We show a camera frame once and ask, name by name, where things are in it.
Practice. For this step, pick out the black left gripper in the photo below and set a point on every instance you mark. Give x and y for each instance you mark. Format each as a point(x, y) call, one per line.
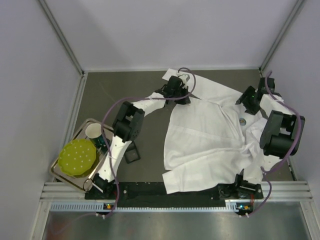
point(182, 94)

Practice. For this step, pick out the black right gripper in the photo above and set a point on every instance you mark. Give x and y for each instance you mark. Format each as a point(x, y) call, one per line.
point(249, 104)

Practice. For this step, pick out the blue round brooch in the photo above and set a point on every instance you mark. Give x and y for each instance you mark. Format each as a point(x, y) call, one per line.
point(242, 122)

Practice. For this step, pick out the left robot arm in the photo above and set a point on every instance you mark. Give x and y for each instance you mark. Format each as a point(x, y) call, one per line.
point(128, 123)

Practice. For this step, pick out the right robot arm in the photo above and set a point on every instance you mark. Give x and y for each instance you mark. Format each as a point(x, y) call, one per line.
point(282, 131)

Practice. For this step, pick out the white button-up shirt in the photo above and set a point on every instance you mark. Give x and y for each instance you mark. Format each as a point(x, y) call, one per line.
point(205, 145)

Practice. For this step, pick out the small black box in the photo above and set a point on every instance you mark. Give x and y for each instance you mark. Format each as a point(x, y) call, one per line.
point(132, 153)

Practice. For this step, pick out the green paper cup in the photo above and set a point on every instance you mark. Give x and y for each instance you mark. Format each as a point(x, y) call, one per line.
point(94, 133)

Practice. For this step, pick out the green polka dot plate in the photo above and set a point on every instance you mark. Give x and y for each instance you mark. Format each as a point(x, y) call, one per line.
point(77, 157)

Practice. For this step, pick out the silver metal tray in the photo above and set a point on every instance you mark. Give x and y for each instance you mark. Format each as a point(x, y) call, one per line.
point(81, 183)

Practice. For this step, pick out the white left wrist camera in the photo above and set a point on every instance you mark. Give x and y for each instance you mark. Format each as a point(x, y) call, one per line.
point(184, 77)

